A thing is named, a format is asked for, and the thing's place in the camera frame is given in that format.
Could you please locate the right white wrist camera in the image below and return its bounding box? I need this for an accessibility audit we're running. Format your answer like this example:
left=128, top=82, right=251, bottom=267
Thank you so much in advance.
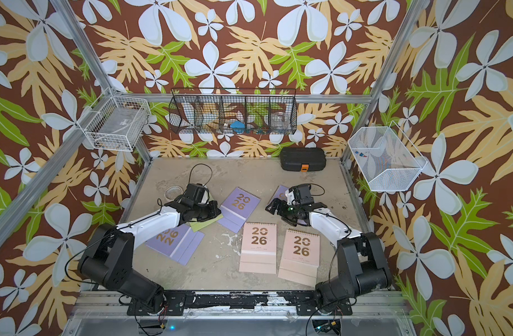
left=284, top=187, right=298, bottom=206

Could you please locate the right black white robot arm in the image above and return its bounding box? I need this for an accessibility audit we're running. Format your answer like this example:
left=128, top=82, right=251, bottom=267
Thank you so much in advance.
left=266, top=183, right=392, bottom=309

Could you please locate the green 2026 desk calendar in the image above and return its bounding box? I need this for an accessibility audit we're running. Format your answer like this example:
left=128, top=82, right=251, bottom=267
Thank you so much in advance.
left=189, top=214, right=224, bottom=232

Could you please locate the black wire basket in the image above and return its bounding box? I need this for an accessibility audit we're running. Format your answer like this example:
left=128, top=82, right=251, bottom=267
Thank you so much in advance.
left=167, top=88, right=298, bottom=134

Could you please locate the blue object in basket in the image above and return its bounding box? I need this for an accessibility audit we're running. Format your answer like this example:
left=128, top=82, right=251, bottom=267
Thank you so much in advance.
left=230, top=120, right=247, bottom=134

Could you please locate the black hard case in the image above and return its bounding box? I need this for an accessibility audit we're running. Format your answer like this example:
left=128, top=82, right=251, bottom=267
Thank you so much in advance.
left=280, top=148, right=326, bottom=172

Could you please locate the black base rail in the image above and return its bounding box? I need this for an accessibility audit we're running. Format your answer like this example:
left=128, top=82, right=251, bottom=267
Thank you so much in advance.
left=119, top=290, right=357, bottom=318

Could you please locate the purple 2026 calendar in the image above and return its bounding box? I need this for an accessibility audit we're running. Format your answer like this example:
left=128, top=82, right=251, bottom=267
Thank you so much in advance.
left=218, top=187, right=261, bottom=233
left=146, top=224, right=205, bottom=266
left=272, top=185, right=289, bottom=201

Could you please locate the white wire basket left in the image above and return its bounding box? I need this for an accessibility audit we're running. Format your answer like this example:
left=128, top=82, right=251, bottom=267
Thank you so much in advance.
left=81, top=96, right=151, bottom=152

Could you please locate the clear round lid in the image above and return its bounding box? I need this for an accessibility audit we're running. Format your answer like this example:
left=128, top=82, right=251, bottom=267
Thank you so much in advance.
left=164, top=186, right=184, bottom=201

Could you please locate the white mesh basket right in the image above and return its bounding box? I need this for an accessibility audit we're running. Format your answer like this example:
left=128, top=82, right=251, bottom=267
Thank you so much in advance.
left=348, top=123, right=428, bottom=193

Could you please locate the pink 2026 calendar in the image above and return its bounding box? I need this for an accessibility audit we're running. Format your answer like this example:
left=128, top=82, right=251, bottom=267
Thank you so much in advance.
left=278, top=229, right=320, bottom=287
left=239, top=223, right=277, bottom=274

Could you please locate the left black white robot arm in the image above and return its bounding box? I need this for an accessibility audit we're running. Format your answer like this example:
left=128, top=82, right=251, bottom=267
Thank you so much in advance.
left=78, top=183, right=221, bottom=313

